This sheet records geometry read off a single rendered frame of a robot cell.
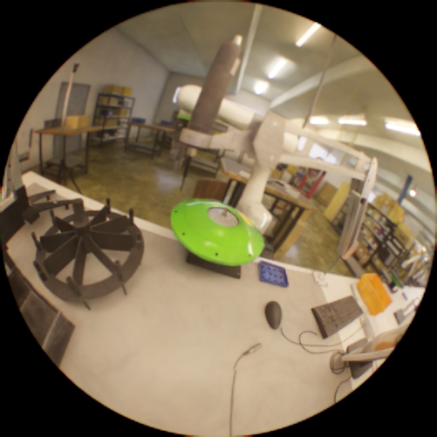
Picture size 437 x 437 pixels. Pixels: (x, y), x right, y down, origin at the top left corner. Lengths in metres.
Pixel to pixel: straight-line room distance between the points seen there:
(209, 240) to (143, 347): 0.32
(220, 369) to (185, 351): 0.10
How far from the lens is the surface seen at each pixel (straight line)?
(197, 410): 0.43
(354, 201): 0.57
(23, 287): 0.54
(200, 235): 0.39
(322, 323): 0.69
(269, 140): 0.26
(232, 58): 0.27
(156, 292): 0.45
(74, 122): 3.20
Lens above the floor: 1.32
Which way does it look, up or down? 30 degrees down
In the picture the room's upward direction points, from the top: 23 degrees clockwise
